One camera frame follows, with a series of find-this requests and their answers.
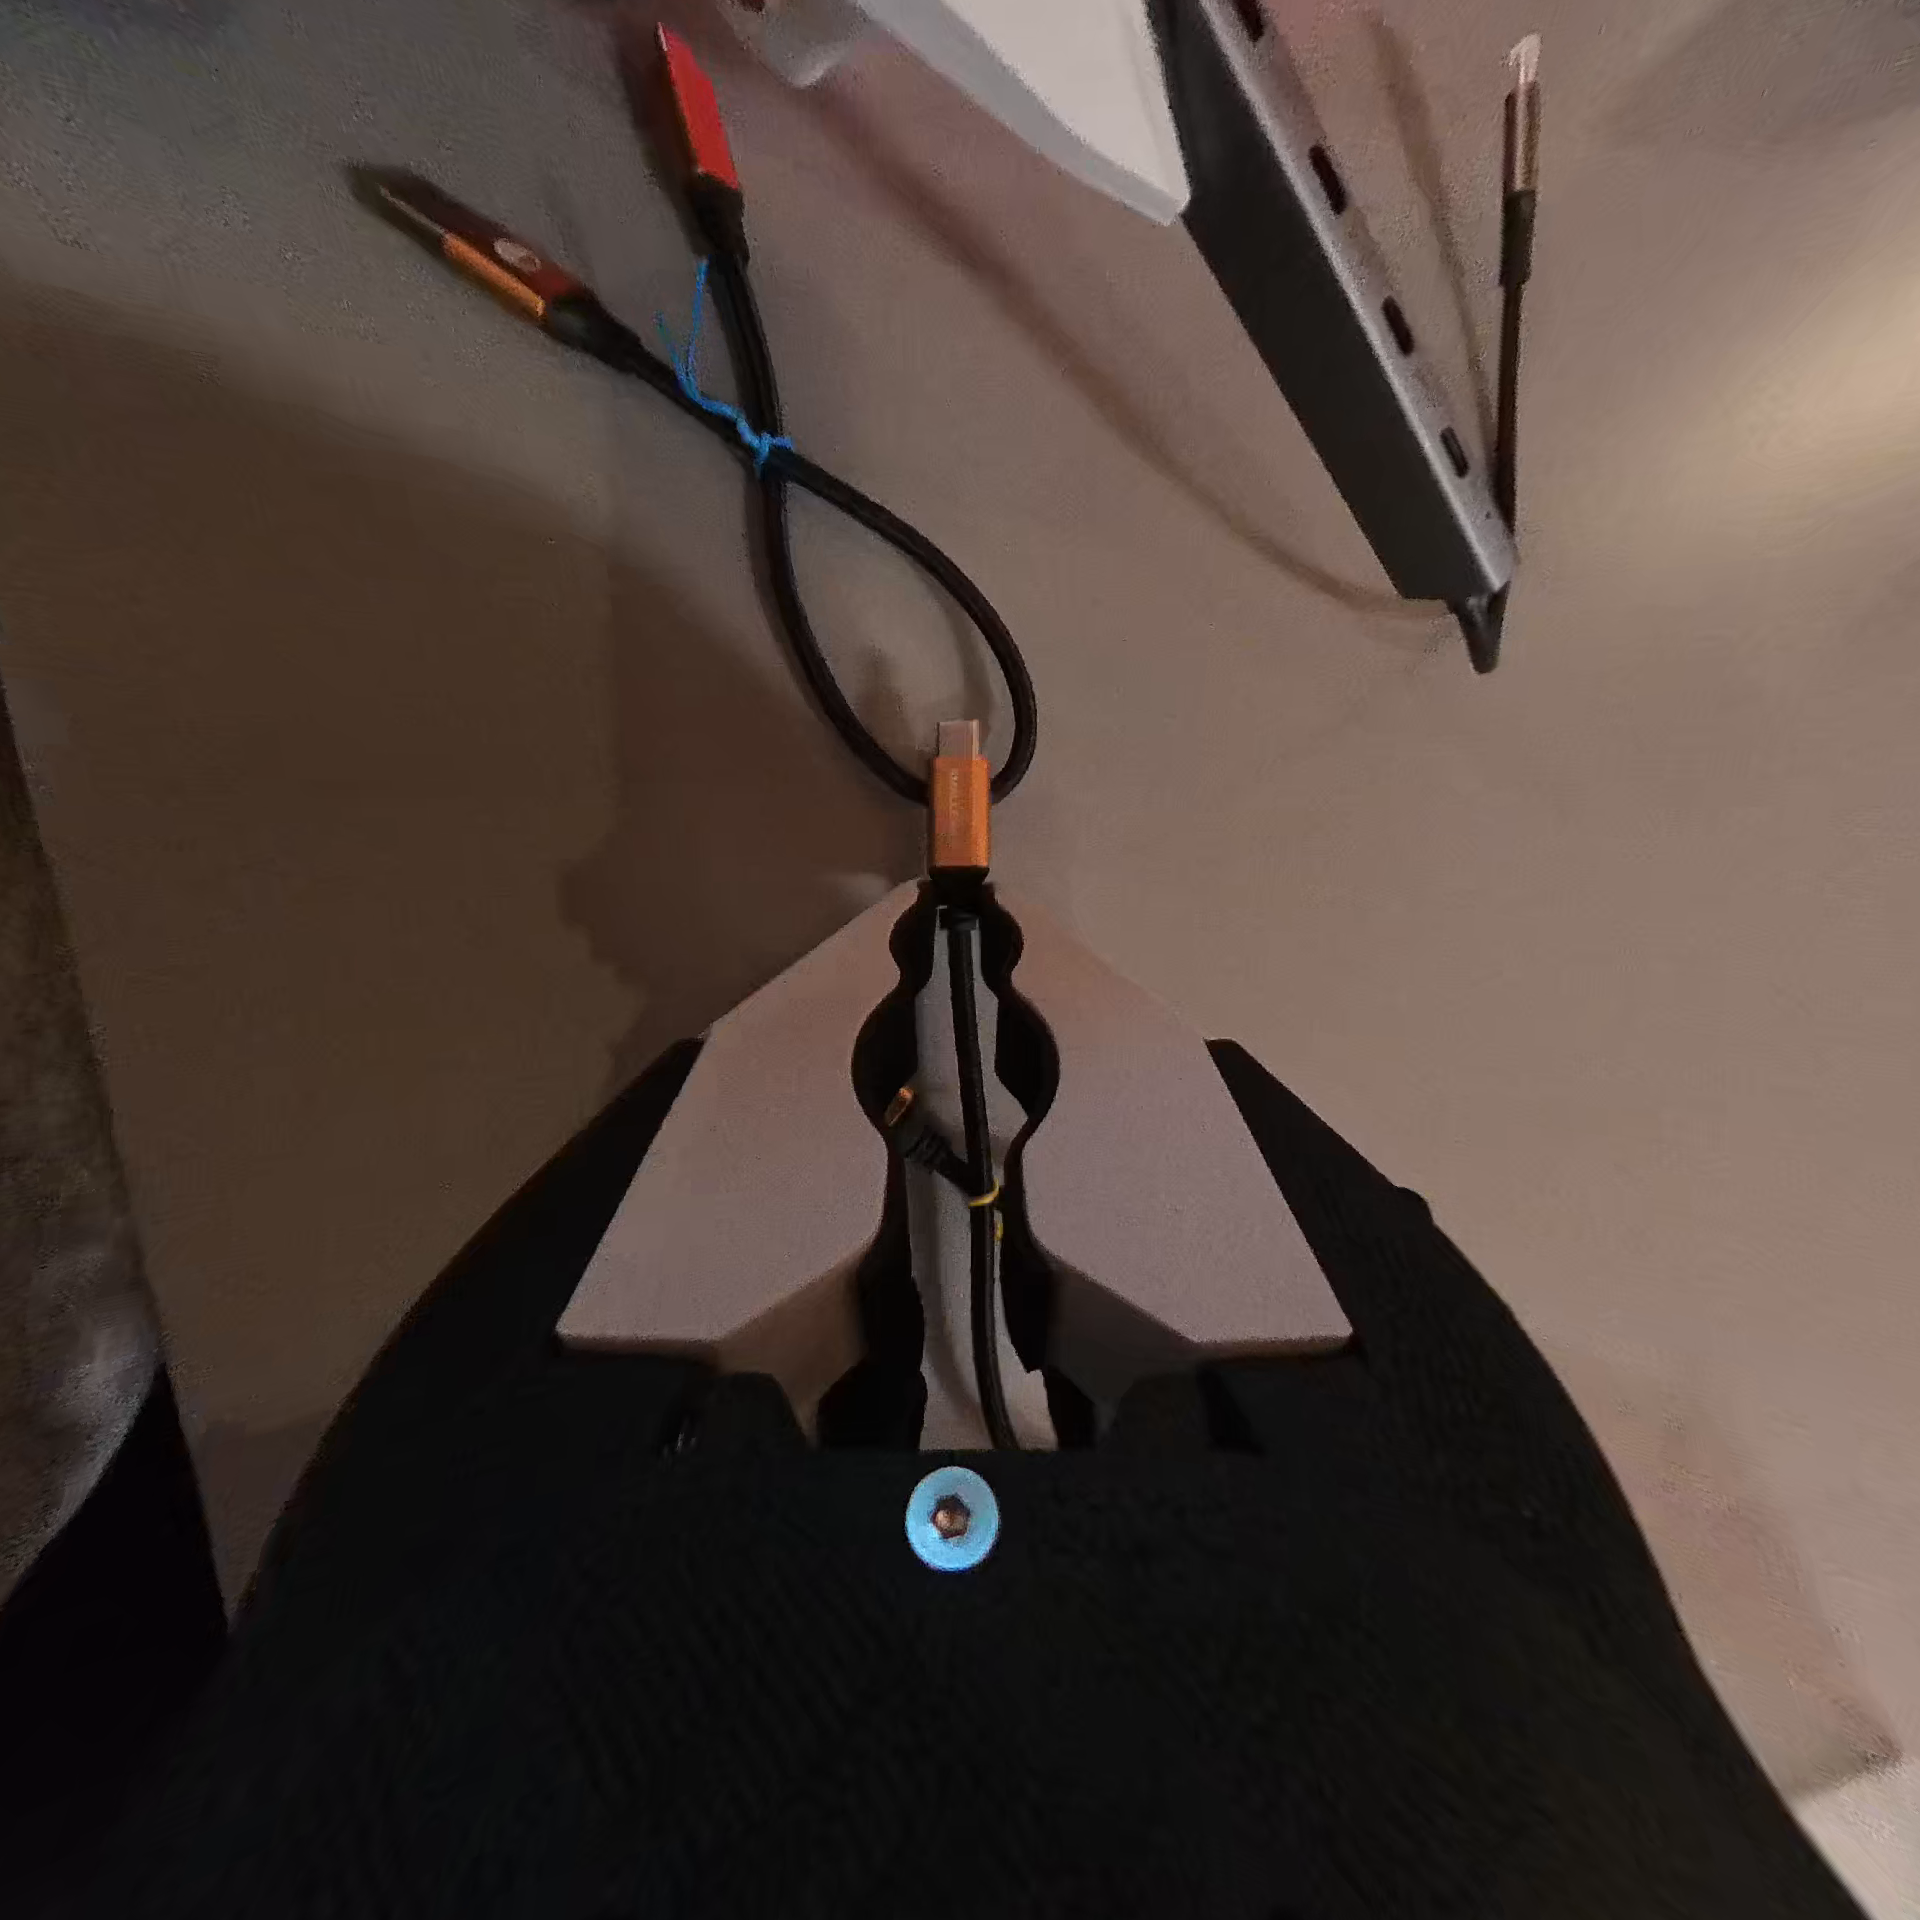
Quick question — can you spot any grey usb hub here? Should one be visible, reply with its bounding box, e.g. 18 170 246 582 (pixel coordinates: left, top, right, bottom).
1153 0 1521 674

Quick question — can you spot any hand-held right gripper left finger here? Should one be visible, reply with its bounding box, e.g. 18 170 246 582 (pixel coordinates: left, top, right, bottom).
553 883 939 1444

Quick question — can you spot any orange-plug cable blue tie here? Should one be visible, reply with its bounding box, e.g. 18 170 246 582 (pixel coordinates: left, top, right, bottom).
349 20 1040 812

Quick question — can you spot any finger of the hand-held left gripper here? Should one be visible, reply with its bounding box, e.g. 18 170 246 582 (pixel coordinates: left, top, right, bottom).
732 0 868 90
849 0 1198 227

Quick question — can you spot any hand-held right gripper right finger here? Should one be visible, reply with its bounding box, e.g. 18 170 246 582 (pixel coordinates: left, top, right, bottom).
978 885 1357 1444

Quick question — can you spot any orange-plug cable yellow tie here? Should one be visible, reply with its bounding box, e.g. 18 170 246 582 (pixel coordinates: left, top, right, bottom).
876 717 1051 1455

